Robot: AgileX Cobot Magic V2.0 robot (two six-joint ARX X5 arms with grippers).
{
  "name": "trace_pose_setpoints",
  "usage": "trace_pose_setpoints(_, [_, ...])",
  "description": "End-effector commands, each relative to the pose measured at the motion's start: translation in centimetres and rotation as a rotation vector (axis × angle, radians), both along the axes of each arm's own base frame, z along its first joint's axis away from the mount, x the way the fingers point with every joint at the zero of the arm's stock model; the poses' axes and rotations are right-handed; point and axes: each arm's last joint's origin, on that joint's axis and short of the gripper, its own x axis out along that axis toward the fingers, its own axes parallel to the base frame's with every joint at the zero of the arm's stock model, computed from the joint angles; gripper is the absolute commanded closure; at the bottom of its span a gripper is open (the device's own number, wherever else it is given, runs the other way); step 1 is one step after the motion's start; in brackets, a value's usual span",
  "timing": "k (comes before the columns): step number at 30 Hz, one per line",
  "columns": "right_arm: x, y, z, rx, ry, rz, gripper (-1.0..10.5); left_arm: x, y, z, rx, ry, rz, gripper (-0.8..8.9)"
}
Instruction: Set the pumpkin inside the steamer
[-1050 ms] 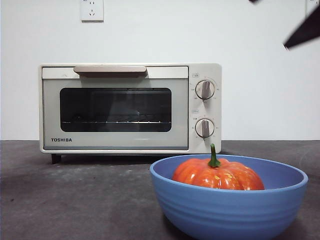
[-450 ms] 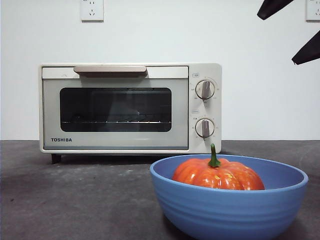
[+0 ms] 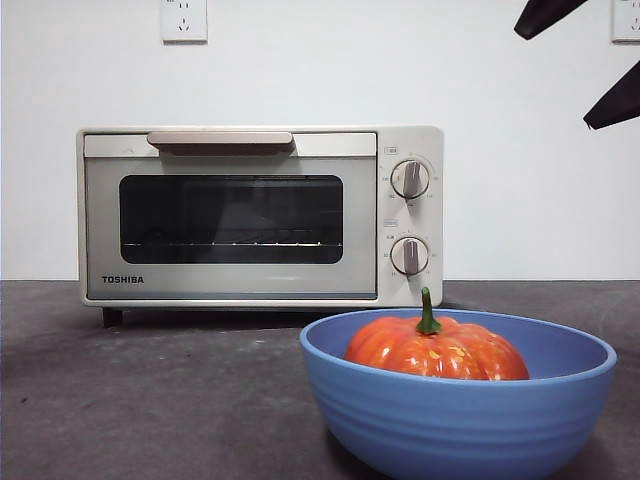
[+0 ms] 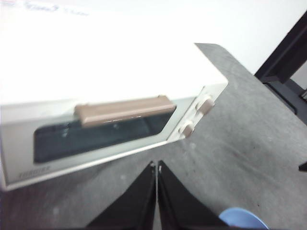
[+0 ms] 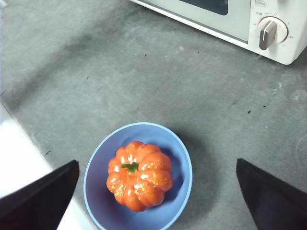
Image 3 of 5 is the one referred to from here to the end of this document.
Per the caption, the orange toy pumpkin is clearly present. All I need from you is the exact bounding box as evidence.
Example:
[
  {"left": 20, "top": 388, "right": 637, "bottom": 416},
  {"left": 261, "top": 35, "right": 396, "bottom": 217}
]
[{"left": 343, "top": 287, "right": 530, "bottom": 382}]

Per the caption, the blue ribbed bowl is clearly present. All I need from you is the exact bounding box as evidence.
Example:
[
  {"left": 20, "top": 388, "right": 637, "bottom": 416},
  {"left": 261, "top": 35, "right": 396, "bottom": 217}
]
[{"left": 298, "top": 308, "right": 619, "bottom": 480}]

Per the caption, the glass oven door with handle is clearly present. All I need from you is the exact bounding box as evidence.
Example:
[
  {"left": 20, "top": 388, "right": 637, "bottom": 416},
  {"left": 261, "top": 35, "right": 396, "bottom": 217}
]
[{"left": 82, "top": 130, "right": 380, "bottom": 301}]

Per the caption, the cream Toshiba toaster oven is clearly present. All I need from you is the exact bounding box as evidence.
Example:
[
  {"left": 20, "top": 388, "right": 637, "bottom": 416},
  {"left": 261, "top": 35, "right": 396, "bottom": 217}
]
[{"left": 76, "top": 124, "right": 445, "bottom": 329}]

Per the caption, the round beige oven knob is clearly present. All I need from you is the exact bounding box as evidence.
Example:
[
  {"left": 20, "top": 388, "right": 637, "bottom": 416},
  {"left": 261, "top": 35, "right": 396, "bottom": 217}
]
[
  {"left": 389, "top": 158, "right": 431, "bottom": 200},
  {"left": 389, "top": 235, "right": 431, "bottom": 277}
]

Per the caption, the white wall socket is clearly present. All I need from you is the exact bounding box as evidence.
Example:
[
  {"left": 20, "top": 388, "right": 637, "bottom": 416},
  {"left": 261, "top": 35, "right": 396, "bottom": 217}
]
[
  {"left": 160, "top": 0, "right": 209, "bottom": 45},
  {"left": 611, "top": 0, "right": 640, "bottom": 44}
]

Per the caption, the metal wire oven rack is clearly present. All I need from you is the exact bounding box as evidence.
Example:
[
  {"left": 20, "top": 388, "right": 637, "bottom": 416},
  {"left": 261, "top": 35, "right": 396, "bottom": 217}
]
[{"left": 122, "top": 241, "right": 344, "bottom": 249}]

